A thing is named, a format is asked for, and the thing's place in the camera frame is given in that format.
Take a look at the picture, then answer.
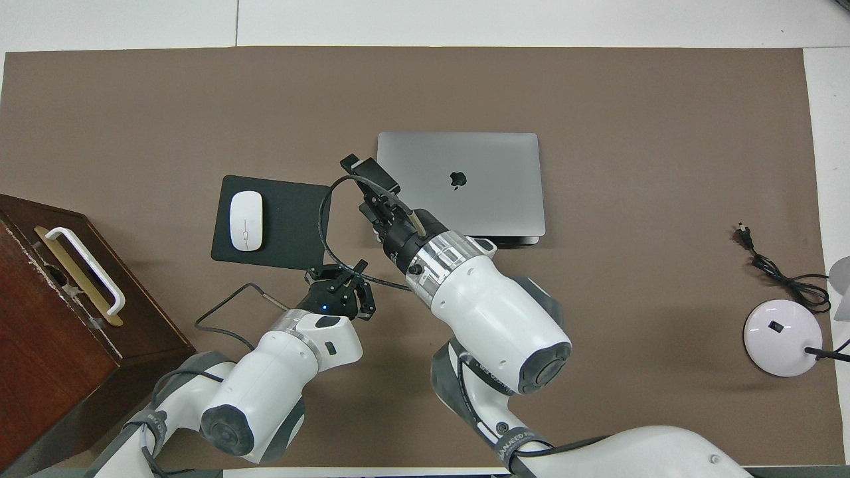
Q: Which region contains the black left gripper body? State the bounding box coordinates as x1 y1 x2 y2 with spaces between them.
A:
295 281 359 319

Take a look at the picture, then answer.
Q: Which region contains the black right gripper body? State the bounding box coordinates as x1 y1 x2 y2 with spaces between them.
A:
382 211 440 264

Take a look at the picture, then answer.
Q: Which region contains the grey apple laptop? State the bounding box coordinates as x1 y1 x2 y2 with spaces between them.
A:
377 131 547 248

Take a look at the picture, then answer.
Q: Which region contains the black mouse pad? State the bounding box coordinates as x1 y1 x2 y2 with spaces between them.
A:
211 175 333 272

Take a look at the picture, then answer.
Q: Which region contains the white computer mouse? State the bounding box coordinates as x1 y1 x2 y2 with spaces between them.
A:
229 191 264 252

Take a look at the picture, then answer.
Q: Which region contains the brown table mat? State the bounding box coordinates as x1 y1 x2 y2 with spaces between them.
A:
0 46 843 471

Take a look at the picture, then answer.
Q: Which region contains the dark brown wooden box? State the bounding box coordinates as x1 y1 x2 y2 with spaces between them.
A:
0 194 197 476

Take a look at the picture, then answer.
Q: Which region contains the white desk lamp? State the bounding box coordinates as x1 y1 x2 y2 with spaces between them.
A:
744 256 850 378

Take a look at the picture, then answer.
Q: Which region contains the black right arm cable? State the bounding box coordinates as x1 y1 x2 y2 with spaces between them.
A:
318 174 416 293

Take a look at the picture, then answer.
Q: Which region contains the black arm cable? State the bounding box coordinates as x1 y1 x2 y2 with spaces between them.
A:
318 174 416 293
194 282 293 353

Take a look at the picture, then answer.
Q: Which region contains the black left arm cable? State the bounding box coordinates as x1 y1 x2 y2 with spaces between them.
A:
194 282 293 353

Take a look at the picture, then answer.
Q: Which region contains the white box handle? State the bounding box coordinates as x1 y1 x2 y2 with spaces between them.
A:
45 227 126 317

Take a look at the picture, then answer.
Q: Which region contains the brass handle plate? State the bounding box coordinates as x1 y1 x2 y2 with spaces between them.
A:
33 226 124 327

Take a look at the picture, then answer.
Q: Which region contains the black lamp power cable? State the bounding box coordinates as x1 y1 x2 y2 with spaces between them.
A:
737 222 833 315

